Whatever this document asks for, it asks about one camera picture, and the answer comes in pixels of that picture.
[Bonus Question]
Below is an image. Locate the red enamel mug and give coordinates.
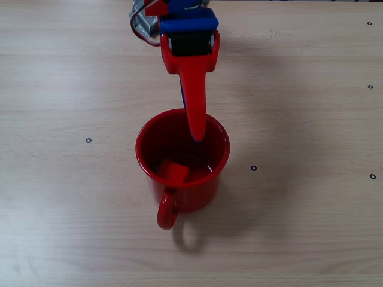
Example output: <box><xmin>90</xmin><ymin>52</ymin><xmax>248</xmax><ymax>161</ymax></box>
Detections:
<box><xmin>135</xmin><ymin>108</ymin><xmax>231</xmax><ymax>231</ymax></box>

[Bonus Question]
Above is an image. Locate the grey metal table clamp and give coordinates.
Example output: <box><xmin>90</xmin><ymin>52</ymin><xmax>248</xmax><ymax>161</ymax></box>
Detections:
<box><xmin>128</xmin><ymin>0</ymin><xmax>161</xmax><ymax>38</ymax></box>

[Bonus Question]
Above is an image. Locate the red cube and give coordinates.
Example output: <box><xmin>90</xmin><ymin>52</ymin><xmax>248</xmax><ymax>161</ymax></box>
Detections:
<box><xmin>157</xmin><ymin>160</ymin><xmax>191</xmax><ymax>184</ymax></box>

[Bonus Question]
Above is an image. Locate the thin servo wire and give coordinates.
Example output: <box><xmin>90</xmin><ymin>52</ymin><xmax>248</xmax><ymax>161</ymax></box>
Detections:
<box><xmin>130</xmin><ymin>0</ymin><xmax>162</xmax><ymax>47</ymax></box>

